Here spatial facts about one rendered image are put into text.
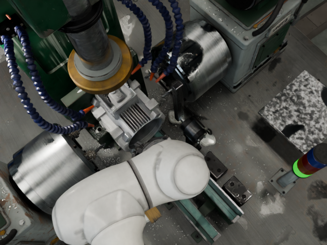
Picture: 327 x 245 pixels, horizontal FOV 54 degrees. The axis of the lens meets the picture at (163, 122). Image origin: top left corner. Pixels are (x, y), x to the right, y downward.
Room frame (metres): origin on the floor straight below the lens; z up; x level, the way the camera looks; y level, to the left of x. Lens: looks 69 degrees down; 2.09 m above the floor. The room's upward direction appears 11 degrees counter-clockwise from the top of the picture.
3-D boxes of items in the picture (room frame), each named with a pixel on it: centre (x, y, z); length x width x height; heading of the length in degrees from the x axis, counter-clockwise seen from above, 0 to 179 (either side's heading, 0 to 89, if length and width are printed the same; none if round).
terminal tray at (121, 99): (0.51, 0.14, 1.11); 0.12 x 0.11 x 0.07; 31
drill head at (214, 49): (0.64, -0.16, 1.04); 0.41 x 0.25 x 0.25; 121
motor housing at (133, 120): (0.47, 0.12, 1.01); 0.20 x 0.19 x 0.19; 31
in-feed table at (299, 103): (0.39, -0.54, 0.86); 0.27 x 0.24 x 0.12; 121
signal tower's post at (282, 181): (0.16, -0.41, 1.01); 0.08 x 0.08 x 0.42; 31
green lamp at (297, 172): (0.16, -0.41, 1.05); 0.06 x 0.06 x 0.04
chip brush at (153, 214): (0.20, 0.14, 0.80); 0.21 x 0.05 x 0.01; 28
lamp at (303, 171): (0.16, -0.41, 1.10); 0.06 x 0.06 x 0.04
